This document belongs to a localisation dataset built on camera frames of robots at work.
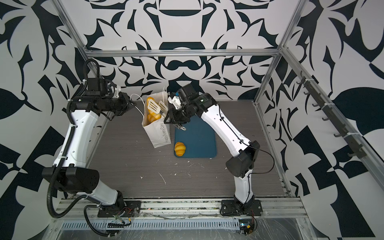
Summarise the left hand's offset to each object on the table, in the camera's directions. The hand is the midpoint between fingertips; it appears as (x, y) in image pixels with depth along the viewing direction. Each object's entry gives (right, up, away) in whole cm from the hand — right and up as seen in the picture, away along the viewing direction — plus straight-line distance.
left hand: (135, 100), depth 74 cm
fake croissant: (+7, -8, +4) cm, 11 cm away
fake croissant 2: (+20, -27, +18) cm, 38 cm away
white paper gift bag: (+9, -16, +8) cm, 20 cm away
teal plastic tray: (+32, -21, +26) cm, 46 cm away
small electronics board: (+53, -59, -2) cm, 79 cm away
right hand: (+15, -10, -3) cm, 18 cm away
